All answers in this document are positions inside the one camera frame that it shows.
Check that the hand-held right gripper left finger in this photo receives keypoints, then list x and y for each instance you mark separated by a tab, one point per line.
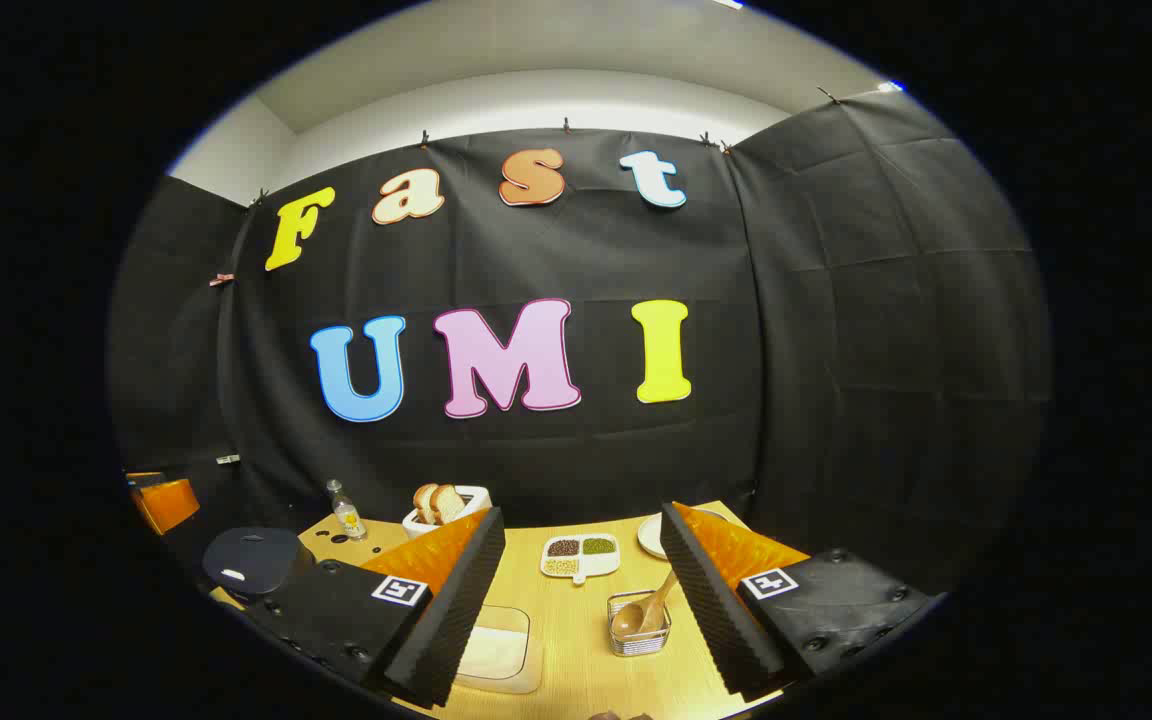
456	610

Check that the white divided bean dish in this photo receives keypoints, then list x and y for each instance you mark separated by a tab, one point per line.
581	557

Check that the clear water bottle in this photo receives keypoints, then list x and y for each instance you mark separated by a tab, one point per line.
347	517

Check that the copper cloth clip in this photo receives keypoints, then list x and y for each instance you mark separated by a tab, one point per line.
221	279

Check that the black backdrop cloth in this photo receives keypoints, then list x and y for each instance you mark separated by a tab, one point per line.
836	350

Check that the wooden spoon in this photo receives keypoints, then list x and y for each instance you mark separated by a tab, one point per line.
628	620

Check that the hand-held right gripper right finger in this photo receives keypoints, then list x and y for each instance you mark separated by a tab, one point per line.
711	610

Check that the white toaster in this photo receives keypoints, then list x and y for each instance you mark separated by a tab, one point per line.
471	497

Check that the white round plate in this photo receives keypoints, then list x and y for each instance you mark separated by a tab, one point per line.
651	537

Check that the dark rice cooker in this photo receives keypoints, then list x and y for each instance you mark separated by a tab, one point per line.
256	560

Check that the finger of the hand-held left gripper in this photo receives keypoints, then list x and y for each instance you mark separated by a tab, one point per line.
168	503

